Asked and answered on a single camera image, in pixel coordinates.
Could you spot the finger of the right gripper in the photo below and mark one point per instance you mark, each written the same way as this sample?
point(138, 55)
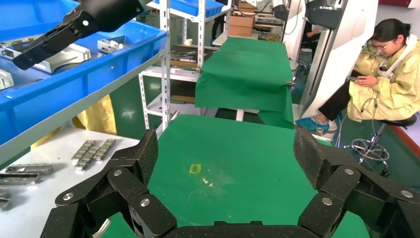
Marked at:
point(49, 47)

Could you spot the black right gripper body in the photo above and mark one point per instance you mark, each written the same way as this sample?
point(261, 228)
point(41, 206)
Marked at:
point(115, 13)

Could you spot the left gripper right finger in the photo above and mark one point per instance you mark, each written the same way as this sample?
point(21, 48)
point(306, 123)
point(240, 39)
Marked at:
point(339, 185)

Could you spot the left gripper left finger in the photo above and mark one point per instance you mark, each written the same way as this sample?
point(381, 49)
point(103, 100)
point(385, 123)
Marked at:
point(126, 182)

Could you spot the silver metal plate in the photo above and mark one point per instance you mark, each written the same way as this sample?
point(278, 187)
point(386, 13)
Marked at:
point(69, 56)

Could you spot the pile of metal parts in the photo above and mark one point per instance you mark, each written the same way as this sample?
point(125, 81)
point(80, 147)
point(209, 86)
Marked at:
point(183, 56)

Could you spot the segmented silver metal strip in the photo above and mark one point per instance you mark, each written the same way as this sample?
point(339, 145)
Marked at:
point(104, 150)
point(82, 156)

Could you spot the grey metal block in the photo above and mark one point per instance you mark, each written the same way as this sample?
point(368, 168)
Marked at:
point(6, 80)

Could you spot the large blue plastic bin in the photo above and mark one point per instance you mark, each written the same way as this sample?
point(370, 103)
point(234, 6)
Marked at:
point(98, 75)

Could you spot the metal table clamp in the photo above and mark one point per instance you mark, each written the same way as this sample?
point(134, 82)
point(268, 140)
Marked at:
point(320, 132)
point(174, 115)

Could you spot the grey metal shelf rack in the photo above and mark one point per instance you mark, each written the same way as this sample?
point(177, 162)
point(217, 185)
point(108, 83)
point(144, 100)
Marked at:
point(65, 115)

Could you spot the yellow tape mark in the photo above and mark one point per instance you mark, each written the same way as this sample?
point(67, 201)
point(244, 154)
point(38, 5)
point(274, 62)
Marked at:
point(195, 168)

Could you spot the white metal shelf rack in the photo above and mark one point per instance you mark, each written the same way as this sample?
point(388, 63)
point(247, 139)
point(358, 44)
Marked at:
point(154, 73)

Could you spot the yellow cloth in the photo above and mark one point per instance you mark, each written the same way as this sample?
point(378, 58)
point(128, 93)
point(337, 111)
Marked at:
point(98, 115)

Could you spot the small white cup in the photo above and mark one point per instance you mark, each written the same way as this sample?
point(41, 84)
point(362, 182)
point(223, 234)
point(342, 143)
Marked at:
point(188, 42)

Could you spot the wooden board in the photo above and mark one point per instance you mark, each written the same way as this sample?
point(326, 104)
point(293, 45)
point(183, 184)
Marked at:
point(183, 64)
point(183, 99)

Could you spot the black stool chrome base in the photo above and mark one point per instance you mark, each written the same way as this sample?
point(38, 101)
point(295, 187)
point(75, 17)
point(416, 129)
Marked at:
point(400, 122)

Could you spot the grey metal bar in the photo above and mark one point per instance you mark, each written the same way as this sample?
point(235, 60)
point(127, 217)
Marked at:
point(29, 169)

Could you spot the dark metal bar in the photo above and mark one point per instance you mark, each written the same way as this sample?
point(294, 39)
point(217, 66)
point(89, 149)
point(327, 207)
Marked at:
point(19, 179)

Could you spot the black smartphone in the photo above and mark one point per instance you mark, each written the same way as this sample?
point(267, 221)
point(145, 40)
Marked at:
point(352, 78)

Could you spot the seated person yellow coat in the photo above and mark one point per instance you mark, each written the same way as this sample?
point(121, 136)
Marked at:
point(393, 92)

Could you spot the small grey metal piece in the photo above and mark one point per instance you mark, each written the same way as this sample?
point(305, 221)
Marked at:
point(4, 193)
point(5, 204)

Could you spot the white headset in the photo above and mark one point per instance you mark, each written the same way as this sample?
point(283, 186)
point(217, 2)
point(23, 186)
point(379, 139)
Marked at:
point(384, 70)

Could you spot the cardboard box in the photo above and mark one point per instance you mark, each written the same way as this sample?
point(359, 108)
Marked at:
point(241, 26)
point(246, 8)

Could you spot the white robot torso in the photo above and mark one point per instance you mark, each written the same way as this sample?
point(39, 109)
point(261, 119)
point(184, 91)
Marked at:
point(344, 56)

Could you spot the silver metal bracket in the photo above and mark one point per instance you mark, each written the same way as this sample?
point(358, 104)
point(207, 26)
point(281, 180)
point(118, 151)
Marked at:
point(110, 45)

